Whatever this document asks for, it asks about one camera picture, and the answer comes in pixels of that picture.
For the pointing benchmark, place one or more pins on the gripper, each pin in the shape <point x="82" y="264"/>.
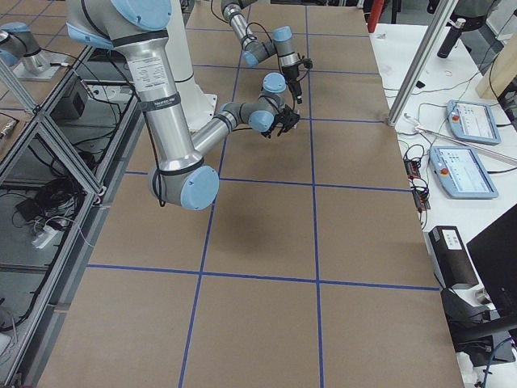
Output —
<point x="281" y="120"/>
<point x="291" y="74"/>

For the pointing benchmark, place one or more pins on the pink and grey towel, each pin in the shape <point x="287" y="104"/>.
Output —
<point x="296" y="113"/>

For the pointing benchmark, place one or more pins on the red cylinder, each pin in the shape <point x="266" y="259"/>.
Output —
<point x="375" y="13"/>

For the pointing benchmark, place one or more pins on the near teach pendant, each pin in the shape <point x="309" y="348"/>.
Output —
<point x="461" y="173"/>

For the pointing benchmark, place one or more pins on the teach pendant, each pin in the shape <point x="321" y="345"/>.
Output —
<point x="472" y="122"/>
<point x="461" y="173"/>

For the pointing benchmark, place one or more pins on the far teach pendant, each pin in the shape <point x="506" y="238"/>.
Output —
<point x="472" y="122"/>

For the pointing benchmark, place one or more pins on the black electronics box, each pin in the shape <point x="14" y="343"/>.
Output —
<point x="454" y="265"/>

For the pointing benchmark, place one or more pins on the black monitor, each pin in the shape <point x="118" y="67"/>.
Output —
<point x="493" y="252"/>

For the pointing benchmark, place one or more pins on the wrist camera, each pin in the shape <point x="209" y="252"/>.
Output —
<point x="306" y="62"/>

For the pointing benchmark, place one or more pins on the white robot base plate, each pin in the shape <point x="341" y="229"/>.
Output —
<point x="198" y="110"/>

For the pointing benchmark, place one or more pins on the aluminium frame post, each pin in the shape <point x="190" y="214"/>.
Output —
<point x="429" y="39"/>

